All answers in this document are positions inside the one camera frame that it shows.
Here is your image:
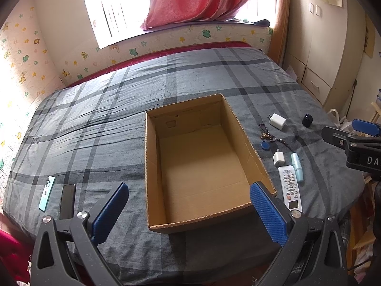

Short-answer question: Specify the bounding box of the dark round glossy jar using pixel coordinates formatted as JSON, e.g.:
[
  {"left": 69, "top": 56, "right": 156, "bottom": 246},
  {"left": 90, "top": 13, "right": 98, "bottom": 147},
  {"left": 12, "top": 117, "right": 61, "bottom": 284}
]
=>
[{"left": 301, "top": 114, "right": 313, "bottom": 128}]

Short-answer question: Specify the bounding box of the light teal tube bottle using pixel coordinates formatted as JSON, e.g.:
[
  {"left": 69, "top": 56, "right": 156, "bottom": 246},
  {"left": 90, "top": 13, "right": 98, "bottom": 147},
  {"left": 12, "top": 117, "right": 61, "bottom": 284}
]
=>
[{"left": 291, "top": 152, "right": 304, "bottom": 184}]

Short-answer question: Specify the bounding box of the white air conditioner remote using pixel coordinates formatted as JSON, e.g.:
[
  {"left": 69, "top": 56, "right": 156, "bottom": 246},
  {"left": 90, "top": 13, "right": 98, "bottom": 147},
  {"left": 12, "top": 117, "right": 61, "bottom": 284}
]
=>
[{"left": 278, "top": 165, "right": 303, "bottom": 213}]

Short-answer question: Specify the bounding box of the small white charger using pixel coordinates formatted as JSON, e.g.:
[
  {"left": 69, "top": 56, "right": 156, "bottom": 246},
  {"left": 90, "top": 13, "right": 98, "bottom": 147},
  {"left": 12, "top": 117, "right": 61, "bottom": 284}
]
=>
[{"left": 272, "top": 149, "right": 286, "bottom": 167}]

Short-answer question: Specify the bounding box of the large white charger plug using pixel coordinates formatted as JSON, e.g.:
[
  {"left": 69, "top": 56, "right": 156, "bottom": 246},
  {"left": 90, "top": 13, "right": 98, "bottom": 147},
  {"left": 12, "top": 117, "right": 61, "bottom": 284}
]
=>
[{"left": 268, "top": 113, "right": 286, "bottom": 130}]

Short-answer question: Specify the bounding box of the keychain with blue fob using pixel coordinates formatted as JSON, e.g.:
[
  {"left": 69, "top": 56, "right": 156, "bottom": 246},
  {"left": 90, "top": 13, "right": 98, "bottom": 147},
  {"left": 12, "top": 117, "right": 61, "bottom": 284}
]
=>
[{"left": 259, "top": 123, "right": 295, "bottom": 152}]

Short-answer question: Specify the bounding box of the brown cardboard box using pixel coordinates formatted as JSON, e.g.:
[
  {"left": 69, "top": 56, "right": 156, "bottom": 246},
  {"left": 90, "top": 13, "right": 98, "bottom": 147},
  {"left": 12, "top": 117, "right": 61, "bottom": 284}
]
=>
[{"left": 145, "top": 94, "right": 277, "bottom": 234}]

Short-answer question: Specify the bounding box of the white plastic bag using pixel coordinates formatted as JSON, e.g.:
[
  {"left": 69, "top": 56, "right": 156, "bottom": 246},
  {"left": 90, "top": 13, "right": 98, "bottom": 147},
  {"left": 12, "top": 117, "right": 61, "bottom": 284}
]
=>
[{"left": 327, "top": 108, "right": 354, "bottom": 132}]

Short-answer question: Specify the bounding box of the black smartphone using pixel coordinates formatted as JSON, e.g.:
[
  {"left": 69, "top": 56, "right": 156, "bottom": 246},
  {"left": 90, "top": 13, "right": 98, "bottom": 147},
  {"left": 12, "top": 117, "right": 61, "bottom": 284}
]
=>
[{"left": 59, "top": 184, "right": 76, "bottom": 220}]

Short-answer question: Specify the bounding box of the teal white smartphone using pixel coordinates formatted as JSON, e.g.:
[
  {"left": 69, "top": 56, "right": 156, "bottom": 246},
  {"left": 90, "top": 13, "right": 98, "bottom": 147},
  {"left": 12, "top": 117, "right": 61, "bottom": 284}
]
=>
[{"left": 39, "top": 183, "right": 54, "bottom": 212}]

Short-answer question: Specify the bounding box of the beige wardrobe cabinet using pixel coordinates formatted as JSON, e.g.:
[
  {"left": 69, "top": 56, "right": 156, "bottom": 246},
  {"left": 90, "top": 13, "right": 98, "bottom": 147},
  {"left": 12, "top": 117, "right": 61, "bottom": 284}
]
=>
[{"left": 284, "top": 0, "right": 366, "bottom": 111}]

